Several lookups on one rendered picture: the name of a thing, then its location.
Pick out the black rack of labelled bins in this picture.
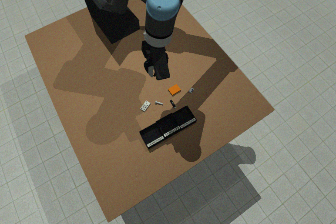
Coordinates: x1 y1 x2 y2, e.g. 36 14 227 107
140 106 197 149

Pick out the white domino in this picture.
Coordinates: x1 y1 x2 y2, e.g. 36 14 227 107
140 101 151 112

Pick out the orange rectangular block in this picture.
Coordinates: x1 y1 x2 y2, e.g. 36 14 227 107
168 84 181 96

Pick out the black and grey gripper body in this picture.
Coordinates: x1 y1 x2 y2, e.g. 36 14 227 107
141 40 166 66

